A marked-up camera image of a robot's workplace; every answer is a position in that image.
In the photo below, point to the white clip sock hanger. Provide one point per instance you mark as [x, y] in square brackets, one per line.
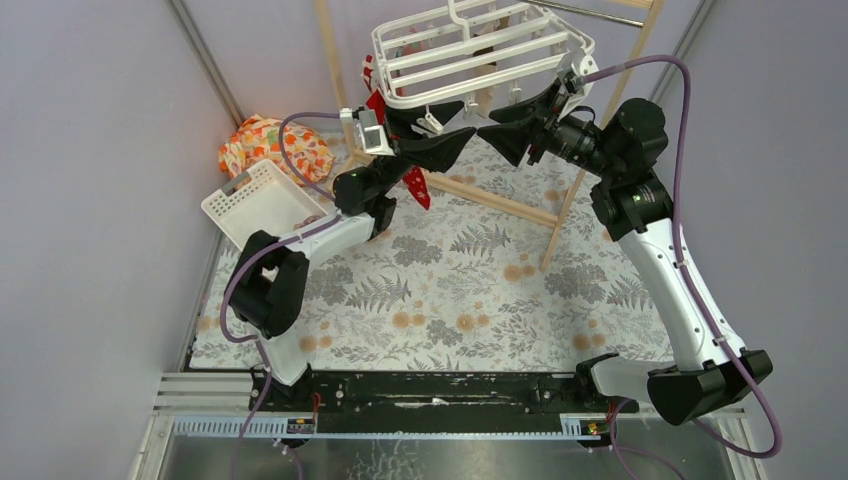
[531, 46]

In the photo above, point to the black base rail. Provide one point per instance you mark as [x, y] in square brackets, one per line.
[430, 396]

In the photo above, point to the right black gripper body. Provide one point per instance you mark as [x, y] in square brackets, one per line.
[578, 142]

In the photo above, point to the white plastic basket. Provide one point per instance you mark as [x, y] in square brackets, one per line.
[261, 198]

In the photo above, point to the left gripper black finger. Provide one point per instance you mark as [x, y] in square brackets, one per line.
[429, 120]
[435, 154]

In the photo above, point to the white slotted cable duct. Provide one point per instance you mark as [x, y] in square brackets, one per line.
[530, 427]

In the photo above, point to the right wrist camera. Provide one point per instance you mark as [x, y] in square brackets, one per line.
[573, 68]

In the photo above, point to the pink brown sock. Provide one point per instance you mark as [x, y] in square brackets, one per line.
[307, 221]

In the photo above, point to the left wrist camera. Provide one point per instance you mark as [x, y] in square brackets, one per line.
[369, 133]

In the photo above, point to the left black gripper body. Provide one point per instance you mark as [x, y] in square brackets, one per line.
[398, 138]

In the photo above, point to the orange floral cloth bundle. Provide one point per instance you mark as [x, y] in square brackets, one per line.
[257, 139]

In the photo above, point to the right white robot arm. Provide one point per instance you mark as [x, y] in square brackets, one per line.
[711, 367]

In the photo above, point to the brown beige sock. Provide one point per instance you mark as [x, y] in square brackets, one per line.
[484, 96]

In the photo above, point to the red santa sock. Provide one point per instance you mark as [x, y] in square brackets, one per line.
[375, 101]

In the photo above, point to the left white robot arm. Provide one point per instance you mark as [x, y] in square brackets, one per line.
[264, 295]

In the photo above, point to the red patterned sock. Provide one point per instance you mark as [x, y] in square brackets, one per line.
[416, 184]

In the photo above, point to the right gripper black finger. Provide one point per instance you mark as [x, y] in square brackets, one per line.
[543, 105]
[516, 141]

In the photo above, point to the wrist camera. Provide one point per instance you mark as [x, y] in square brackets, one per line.
[369, 133]
[573, 68]

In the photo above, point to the floral patterned mat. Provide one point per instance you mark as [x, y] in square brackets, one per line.
[461, 286]

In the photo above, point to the metal hanging rod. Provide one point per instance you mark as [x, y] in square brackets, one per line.
[585, 13]

